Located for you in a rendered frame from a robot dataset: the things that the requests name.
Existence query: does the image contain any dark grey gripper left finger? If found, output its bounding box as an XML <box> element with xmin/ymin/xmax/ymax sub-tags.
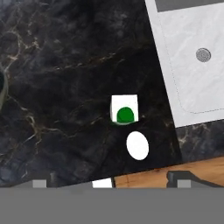
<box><xmin>8</xmin><ymin>171</ymin><xmax>58</xmax><ymax>189</ymax></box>

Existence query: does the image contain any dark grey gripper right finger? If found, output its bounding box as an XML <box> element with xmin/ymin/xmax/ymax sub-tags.
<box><xmin>165</xmin><ymin>170</ymin><xmax>224</xmax><ymax>189</ymax></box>

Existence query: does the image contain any white marble sink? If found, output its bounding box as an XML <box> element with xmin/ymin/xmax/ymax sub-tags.
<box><xmin>144</xmin><ymin>0</ymin><xmax>224</xmax><ymax>129</ymax></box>

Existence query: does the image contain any wooden cupboard front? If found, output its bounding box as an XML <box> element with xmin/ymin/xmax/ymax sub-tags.
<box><xmin>113</xmin><ymin>157</ymin><xmax>224</xmax><ymax>189</ymax></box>

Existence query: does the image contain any white egg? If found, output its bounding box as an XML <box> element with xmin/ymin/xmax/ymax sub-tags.
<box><xmin>125</xmin><ymin>130</ymin><xmax>151</xmax><ymax>162</ymax></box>

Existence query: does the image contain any white cupboard panel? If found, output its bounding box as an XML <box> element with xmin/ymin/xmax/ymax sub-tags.
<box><xmin>92</xmin><ymin>178</ymin><xmax>114</xmax><ymax>189</ymax></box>

